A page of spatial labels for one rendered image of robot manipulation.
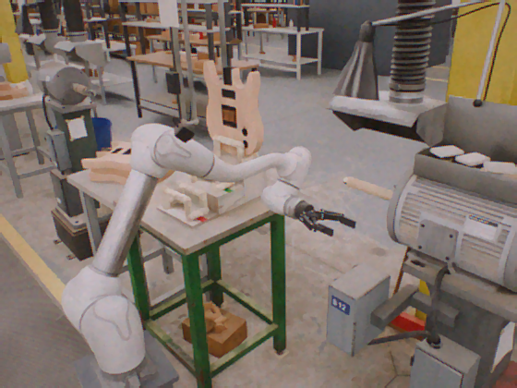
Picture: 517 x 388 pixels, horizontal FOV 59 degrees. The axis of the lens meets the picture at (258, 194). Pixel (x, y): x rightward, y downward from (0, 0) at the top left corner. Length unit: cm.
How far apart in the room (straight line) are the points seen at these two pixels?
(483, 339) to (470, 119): 59
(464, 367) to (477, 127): 64
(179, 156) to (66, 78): 204
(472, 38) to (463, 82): 19
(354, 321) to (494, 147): 59
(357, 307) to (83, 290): 91
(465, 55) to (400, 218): 109
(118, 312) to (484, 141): 117
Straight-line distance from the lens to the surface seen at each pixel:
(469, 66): 225
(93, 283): 166
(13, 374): 294
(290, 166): 184
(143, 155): 159
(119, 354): 156
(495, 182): 123
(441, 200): 130
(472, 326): 141
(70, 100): 345
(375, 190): 149
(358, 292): 126
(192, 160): 148
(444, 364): 141
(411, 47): 139
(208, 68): 217
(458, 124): 140
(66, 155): 357
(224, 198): 202
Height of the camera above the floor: 188
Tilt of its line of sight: 25 degrees down
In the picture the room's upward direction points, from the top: 2 degrees counter-clockwise
